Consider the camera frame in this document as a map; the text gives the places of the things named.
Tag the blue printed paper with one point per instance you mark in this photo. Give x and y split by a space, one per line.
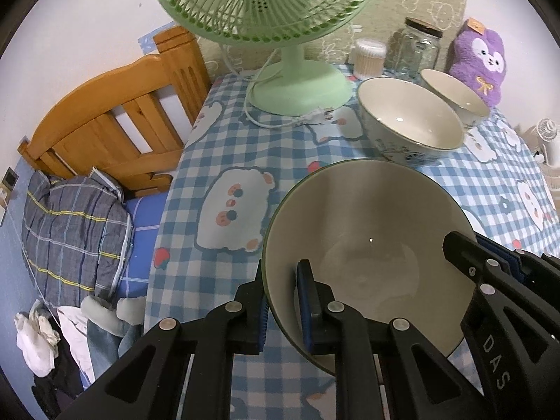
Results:
148 41

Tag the wooden bed headboard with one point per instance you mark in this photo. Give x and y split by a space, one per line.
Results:
87 131

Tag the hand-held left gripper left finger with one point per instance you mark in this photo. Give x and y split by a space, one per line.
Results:
262 328

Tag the large blue floral bowl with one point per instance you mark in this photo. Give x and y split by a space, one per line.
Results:
407 113

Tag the blue bed sheet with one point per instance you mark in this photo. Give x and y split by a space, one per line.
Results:
142 245

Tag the glass jar with lid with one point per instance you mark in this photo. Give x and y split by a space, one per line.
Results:
413 54

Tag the blue checkered tablecloth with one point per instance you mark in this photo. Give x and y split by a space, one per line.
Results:
210 148

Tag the grey plaid blanket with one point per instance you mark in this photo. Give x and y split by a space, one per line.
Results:
65 236

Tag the dark clothes pile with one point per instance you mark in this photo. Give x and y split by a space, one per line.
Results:
57 393

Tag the dark-rimmed floral ceramic bowl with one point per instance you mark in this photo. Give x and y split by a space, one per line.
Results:
455 92

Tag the white floor fan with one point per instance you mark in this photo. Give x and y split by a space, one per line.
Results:
552 140

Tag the wall switch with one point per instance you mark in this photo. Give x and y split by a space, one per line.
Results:
8 177

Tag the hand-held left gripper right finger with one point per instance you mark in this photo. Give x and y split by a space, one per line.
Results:
304 306

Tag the white crumpled cloth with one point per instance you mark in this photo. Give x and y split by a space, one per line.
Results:
37 345

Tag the white garment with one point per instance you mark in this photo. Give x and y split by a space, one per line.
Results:
72 332

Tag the grey-green soft cloth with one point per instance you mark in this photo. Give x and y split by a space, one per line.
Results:
127 310

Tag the blue jeans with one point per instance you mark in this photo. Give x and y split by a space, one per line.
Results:
103 350

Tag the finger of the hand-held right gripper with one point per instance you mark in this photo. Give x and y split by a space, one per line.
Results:
494 306
503 256

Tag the cotton swab container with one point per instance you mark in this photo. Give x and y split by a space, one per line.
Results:
369 59

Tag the purple plush toy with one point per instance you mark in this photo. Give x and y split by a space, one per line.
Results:
481 59

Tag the green-rimmed floral ceramic bowl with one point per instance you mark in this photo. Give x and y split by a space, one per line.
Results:
372 210

